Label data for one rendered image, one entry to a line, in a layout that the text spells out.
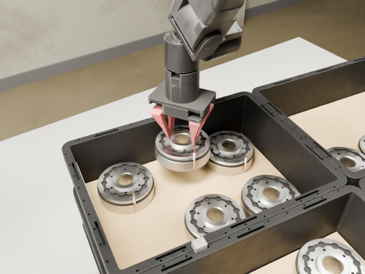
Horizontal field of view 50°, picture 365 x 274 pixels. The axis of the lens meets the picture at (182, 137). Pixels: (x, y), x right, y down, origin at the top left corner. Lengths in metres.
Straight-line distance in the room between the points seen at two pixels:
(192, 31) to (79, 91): 2.11
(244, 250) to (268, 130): 0.29
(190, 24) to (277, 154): 0.36
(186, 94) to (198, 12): 0.16
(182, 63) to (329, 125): 0.46
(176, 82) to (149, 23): 2.40
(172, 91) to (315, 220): 0.30
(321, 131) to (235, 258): 0.44
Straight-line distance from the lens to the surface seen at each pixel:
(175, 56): 0.60
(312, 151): 0.72
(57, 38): 2.75
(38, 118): 2.44
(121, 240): 0.68
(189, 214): 0.67
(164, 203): 0.72
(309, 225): 0.65
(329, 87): 1.00
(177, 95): 0.63
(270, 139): 0.79
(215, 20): 0.52
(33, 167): 1.04
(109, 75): 2.74
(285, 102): 0.92
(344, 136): 0.93
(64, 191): 0.96
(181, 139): 0.74
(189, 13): 0.55
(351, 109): 1.03
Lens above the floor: 1.38
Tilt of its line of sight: 40 degrees down
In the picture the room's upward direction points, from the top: straight up
